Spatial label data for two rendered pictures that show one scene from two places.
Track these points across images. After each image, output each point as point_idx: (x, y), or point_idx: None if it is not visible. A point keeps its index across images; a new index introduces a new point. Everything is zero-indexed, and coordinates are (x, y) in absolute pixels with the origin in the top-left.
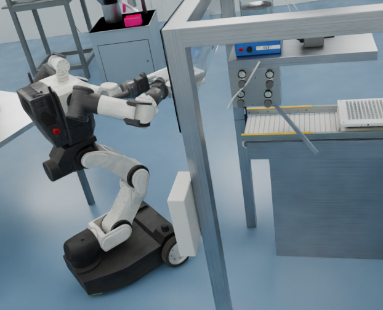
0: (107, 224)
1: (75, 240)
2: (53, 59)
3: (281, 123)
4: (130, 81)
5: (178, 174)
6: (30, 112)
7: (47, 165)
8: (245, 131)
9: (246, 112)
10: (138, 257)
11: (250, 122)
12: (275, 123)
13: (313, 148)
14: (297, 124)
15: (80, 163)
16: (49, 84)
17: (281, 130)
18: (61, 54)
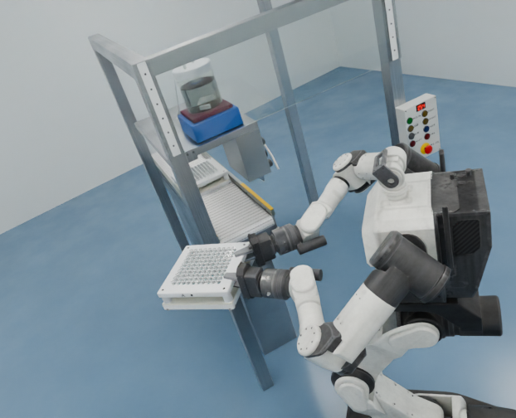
0: (435, 415)
1: (502, 411)
2: (396, 159)
3: (226, 215)
4: (269, 269)
5: (407, 107)
6: (479, 257)
7: (495, 296)
8: (254, 226)
9: None
10: (424, 393)
11: (235, 232)
12: (227, 218)
13: (262, 176)
14: (222, 207)
15: None
16: (425, 193)
17: (238, 209)
18: (373, 166)
